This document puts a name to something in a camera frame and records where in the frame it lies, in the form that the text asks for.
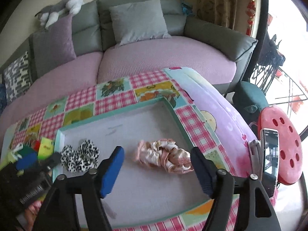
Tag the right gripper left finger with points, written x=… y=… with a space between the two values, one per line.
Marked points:
x=59 y=209

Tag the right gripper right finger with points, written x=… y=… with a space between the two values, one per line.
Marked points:
x=255 y=211

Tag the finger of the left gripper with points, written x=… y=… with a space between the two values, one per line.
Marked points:
x=50 y=162
x=27 y=161

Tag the leopard print scrunchie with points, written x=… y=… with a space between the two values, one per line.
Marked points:
x=82 y=159

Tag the pink satin scrunchie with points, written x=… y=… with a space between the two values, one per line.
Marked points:
x=164 y=154

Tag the light blue face mask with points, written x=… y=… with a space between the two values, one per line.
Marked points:
x=14 y=150

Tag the yellow green sponge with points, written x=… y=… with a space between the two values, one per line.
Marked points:
x=25 y=150

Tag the light green cloth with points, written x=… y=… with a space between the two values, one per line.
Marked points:
x=4 y=159

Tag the smartphone on stand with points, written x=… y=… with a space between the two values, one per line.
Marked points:
x=264 y=154

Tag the blue clothes pile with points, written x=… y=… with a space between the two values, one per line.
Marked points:
x=3 y=99

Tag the red plastic stool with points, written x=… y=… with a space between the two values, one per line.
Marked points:
x=290 y=149

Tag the teal shallow tray box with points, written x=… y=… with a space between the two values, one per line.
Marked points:
x=140 y=195

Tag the black white patterned cushion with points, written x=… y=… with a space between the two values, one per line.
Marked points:
x=17 y=78

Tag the checkered picture tablecloth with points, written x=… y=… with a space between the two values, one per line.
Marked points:
x=211 y=122

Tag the purple cushion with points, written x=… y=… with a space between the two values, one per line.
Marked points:
x=53 y=47

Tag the teal bag on floor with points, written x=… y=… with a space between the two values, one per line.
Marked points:
x=249 y=101

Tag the grey sofa with pink seat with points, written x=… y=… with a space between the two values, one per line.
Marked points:
x=219 y=54

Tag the grey white plush husky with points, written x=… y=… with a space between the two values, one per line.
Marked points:
x=51 y=13

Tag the light grey cushion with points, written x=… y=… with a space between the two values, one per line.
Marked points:
x=139 y=21

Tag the patterned curtain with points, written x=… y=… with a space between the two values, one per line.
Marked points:
x=228 y=13

